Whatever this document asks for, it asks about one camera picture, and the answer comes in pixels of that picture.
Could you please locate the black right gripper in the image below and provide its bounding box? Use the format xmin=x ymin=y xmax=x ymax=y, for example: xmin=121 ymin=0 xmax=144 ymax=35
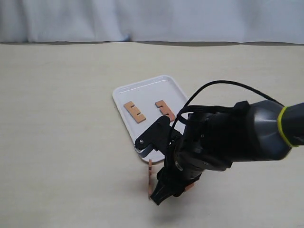
xmin=134 ymin=112 xmax=232 ymax=206

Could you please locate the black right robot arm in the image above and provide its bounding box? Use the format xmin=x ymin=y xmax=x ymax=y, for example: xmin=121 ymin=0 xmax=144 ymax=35
xmin=134 ymin=100 xmax=304 ymax=204

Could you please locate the white backdrop curtain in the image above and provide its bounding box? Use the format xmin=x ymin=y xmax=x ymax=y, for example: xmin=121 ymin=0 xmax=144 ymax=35
xmin=0 ymin=0 xmax=304 ymax=44

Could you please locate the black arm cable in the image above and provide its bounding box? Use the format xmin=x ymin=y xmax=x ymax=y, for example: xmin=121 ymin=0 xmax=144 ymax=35
xmin=166 ymin=80 xmax=285 ymax=148

